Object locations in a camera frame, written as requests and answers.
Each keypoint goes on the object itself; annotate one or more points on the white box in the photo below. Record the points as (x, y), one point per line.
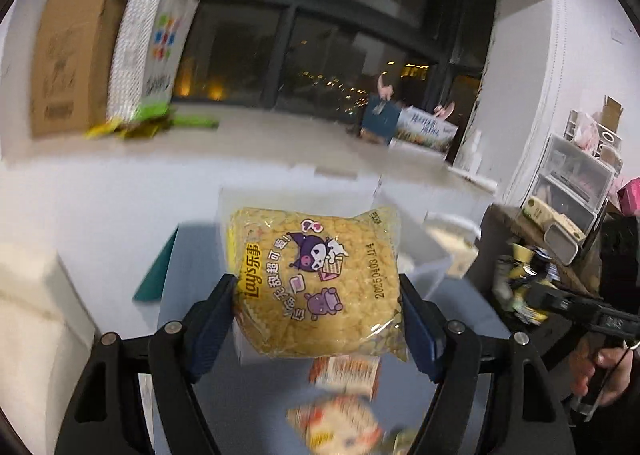
(400, 215)

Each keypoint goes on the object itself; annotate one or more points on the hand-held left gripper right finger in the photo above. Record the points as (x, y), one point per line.
(420, 330)

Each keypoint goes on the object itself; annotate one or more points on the pile of green yellow sachets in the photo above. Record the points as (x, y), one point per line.
(150, 117)

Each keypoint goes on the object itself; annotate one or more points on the white tube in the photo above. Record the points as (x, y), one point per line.
(475, 180)

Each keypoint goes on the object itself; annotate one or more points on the teal board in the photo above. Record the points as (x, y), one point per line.
(157, 275)

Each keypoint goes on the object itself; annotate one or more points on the pink floral packet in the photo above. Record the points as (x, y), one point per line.
(585, 132)

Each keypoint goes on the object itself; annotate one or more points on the clear drawer organizer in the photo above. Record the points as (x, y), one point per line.
(570, 180)

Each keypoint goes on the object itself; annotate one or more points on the cream sofa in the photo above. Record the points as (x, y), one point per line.
(35, 335)

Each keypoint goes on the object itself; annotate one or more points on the yellow tissue pack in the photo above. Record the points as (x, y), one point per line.
(457, 245)

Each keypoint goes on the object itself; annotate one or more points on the person's right hand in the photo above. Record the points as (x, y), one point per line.
(612, 360)

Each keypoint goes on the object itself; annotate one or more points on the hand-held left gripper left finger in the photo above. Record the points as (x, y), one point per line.
(212, 330)

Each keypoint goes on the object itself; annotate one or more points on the white striped snack packet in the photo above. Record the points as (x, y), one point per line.
(335, 422)

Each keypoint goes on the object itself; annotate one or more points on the small cardboard box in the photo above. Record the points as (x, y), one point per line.
(612, 115)

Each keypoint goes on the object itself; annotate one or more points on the white wall socket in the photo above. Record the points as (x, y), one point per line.
(618, 35)

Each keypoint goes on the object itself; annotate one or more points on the pink box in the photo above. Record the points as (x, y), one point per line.
(631, 197)

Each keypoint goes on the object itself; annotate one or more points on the cheese-shaped yellow box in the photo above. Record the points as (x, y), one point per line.
(535, 210)

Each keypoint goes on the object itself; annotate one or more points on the pink toy figure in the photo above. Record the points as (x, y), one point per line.
(385, 87)
(444, 110)

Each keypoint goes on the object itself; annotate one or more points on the dark brown side table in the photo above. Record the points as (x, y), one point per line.
(500, 222)

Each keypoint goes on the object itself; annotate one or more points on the dark blue box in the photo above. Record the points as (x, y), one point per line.
(380, 120)

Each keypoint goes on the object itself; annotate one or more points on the white bottle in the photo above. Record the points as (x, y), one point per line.
(472, 150)

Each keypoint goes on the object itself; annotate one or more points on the polka-dot shopping bag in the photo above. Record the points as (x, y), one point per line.
(150, 45)

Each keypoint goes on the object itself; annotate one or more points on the cheese-shaped grey speaker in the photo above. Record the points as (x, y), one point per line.
(562, 237)

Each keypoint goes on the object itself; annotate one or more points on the brown cardboard box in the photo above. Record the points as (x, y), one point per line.
(70, 55)

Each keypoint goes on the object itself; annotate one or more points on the printed tissue box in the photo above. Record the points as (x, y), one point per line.
(427, 130)

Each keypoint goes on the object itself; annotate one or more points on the yellow black snack packet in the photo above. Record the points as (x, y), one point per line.
(520, 275)

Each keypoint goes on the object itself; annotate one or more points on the yellow chips packet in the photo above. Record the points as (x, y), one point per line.
(310, 280)

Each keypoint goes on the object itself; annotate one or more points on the dark window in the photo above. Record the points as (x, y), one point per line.
(325, 10)

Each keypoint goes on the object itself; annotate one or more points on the white desk rack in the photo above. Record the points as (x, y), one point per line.
(607, 145)

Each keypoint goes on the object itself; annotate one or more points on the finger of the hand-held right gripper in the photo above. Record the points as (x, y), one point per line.
(560, 300)

